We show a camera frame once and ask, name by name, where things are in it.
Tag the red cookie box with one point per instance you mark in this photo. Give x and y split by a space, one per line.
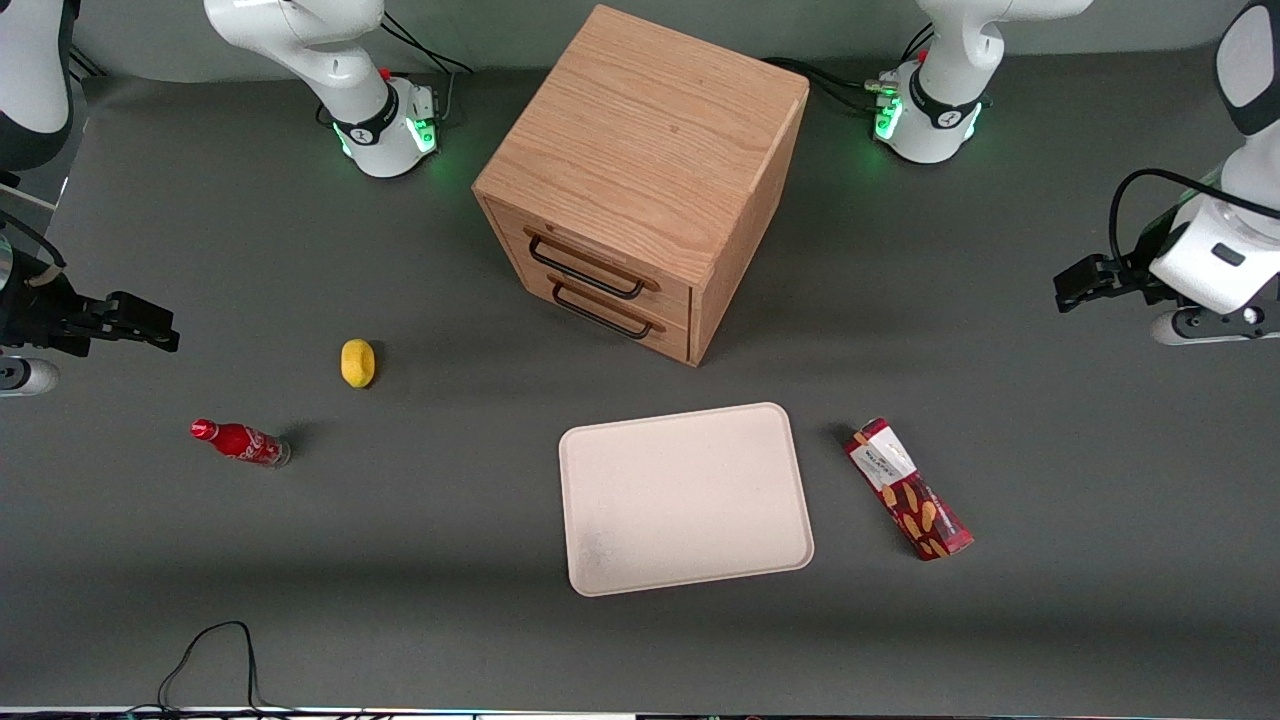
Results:
910 495

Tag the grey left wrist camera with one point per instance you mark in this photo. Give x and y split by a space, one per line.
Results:
1210 326

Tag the beige plastic tray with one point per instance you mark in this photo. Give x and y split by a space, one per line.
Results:
685 500

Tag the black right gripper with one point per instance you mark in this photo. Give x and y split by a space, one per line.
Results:
38 312

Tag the red cola bottle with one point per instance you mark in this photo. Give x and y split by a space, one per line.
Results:
240 441

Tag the yellow lemon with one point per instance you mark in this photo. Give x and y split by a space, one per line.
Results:
358 363

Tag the wooden drawer cabinet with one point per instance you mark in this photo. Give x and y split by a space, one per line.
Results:
650 130

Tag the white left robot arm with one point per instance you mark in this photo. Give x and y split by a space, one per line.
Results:
945 110

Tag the wooden drawer front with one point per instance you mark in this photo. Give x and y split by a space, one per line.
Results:
665 330
600 250

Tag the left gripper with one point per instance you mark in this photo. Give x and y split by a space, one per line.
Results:
1128 276

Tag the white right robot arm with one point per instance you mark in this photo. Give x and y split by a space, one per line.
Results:
330 50

